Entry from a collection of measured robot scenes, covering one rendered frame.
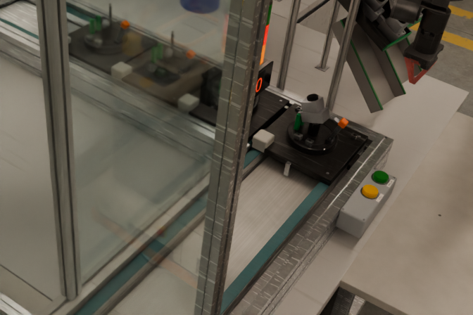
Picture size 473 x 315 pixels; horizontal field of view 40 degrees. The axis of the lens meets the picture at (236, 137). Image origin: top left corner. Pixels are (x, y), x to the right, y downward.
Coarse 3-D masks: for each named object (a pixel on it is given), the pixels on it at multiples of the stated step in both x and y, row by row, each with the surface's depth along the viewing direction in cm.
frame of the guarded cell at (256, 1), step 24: (264, 0) 64; (240, 24) 65; (264, 24) 66; (240, 48) 66; (240, 72) 67; (240, 96) 69; (240, 120) 71; (240, 144) 75; (240, 168) 78; (216, 216) 81; (216, 240) 83; (216, 264) 86; (216, 288) 90; (216, 312) 94
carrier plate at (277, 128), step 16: (288, 112) 186; (272, 128) 180; (272, 144) 174; (288, 144) 175; (336, 144) 177; (352, 144) 178; (288, 160) 170; (304, 160) 170; (320, 160) 171; (336, 160) 172; (320, 176) 167; (336, 176) 169
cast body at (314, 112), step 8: (312, 96) 171; (320, 96) 172; (304, 104) 171; (312, 104) 170; (320, 104) 171; (304, 112) 172; (312, 112) 171; (320, 112) 170; (328, 112) 173; (304, 120) 174; (312, 120) 172; (320, 120) 171
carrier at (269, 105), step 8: (256, 96) 187; (264, 96) 191; (272, 96) 192; (280, 96) 192; (256, 104) 184; (264, 104) 188; (272, 104) 189; (280, 104) 189; (288, 104) 191; (256, 112) 185; (264, 112) 185; (272, 112) 186; (280, 112) 189; (256, 120) 182; (264, 120) 182; (256, 128) 179; (248, 136) 176
